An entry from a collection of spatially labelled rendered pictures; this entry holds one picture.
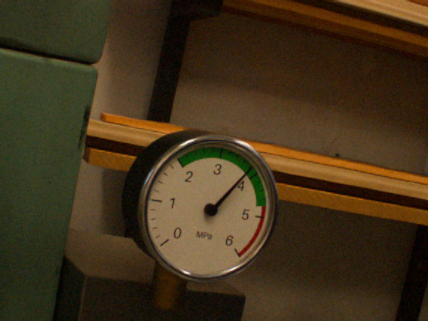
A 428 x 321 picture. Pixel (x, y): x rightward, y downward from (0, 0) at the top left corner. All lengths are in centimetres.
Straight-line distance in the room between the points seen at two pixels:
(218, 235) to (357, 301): 288
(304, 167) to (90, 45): 217
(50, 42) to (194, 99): 257
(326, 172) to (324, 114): 53
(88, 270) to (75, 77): 9
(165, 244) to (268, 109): 267
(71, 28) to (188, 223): 11
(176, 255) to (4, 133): 10
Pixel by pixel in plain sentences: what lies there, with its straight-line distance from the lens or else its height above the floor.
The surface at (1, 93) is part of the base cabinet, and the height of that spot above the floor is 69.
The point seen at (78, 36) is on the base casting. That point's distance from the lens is 44.
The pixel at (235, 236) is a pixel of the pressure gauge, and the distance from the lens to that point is 41.
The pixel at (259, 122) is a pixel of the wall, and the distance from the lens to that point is 305.
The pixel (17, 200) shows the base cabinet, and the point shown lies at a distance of 44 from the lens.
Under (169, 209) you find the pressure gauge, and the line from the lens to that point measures 39.
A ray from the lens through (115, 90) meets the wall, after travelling 295.
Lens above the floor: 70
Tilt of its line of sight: 3 degrees down
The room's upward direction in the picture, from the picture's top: 12 degrees clockwise
